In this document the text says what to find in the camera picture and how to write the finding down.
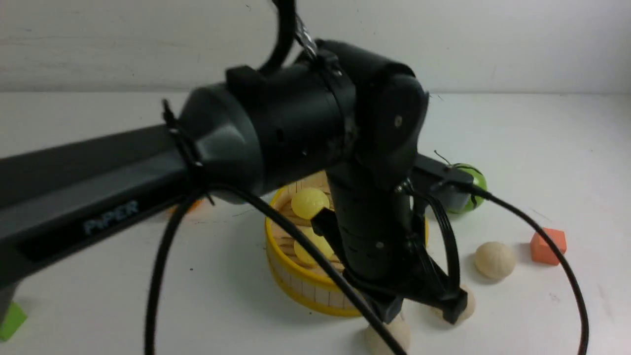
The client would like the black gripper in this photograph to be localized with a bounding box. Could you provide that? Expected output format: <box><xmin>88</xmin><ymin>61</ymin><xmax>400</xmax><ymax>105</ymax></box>
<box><xmin>311</xmin><ymin>163</ymin><xmax>467</xmax><ymax>325</ymax></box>

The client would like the white bun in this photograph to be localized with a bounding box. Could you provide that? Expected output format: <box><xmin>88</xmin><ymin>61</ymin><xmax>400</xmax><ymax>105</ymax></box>
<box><xmin>474</xmin><ymin>241</ymin><xmax>517</xmax><ymax>281</ymax></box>
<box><xmin>430</xmin><ymin>284</ymin><xmax>476</xmax><ymax>327</ymax></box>
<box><xmin>364</xmin><ymin>316</ymin><xmax>411</xmax><ymax>355</ymax></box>

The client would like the white bun bottom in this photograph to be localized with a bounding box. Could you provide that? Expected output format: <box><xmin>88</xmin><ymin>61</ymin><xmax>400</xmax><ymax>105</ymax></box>
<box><xmin>364</xmin><ymin>316</ymin><xmax>411</xmax><ymax>355</ymax></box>

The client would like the yellow bun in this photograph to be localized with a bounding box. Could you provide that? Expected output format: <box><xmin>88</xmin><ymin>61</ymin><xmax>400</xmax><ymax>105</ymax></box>
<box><xmin>291</xmin><ymin>188</ymin><xmax>330</xmax><ymax>220</ymax></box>
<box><xmin>294</xmin><ymin>227</ymin><xmax>336</xmax><ymax>266</ymax></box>

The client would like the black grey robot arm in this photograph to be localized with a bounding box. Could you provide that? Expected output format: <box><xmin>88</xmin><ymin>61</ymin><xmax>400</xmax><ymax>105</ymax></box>
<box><xmin>1</xmin><ymin>40</ymin><xmax>472</xmax><ymax>323</ymax></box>

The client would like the bamboo steamer tray yellow rim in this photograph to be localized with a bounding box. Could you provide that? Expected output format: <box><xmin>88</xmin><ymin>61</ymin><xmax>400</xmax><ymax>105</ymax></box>
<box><xmin>265</xmin><ymin>170</ymin><xmax>429</xmax><ymax>317</ymax></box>

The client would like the green toy watermelon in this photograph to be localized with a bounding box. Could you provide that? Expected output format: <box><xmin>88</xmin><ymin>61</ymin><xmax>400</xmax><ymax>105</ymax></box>
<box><xmin>446</xmin><ymin>150</ymin><xmax>488</xmax><ymax>214</ymax></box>

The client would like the orange foam cube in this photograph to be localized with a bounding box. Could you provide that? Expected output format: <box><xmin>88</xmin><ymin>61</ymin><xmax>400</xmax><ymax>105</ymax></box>
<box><xmin>530</xmin><ymin>228</ymin><xmax>566</xmax><ymax>266</ymax></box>

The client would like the orange toy tangerine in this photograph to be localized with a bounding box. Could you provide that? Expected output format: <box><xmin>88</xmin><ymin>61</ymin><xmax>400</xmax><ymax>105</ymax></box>
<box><xmin>167</xmin><ymin>199</ymin><xmax>203</xmax><ymax>215</ymax></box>

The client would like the green foam block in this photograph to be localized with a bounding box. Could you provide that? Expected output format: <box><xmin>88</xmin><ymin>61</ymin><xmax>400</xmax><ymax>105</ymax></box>
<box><xmin>0</xmin><ymin>301</ymin><xmax>28</xmax><ymax>342</ymax></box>

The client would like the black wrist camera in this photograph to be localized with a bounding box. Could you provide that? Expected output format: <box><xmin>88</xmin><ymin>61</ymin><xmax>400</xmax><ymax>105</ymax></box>
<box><xmin>410</xmin><ymin>154</ymin><xmax>474</xmax><ymax>212</ymax></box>

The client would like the black cable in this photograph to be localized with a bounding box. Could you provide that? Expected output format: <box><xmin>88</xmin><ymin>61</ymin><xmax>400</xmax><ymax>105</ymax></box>
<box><xmin>144</xmin><ymin>0</ymin><xmax>590</xmax><ymax>355</ymax></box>

